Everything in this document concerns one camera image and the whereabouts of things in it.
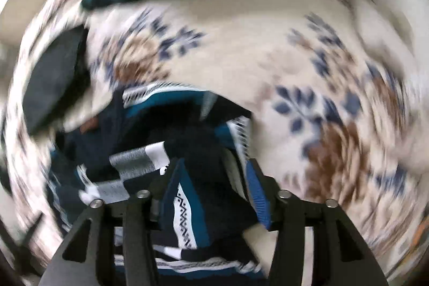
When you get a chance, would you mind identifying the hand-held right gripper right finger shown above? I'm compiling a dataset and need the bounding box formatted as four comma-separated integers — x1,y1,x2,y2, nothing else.
246,158,390,286

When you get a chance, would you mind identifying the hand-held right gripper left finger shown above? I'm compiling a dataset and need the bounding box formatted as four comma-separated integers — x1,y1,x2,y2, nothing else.
40,158,184,286

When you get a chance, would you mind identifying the navy and white sock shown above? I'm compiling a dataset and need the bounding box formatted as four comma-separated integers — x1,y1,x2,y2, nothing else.
47,81,279,286

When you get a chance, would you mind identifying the black garment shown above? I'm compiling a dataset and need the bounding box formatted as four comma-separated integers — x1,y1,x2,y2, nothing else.
23,26,93,136

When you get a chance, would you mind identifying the floral cream blanket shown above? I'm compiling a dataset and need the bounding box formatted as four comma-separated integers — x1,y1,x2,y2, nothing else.
0,0,429,280

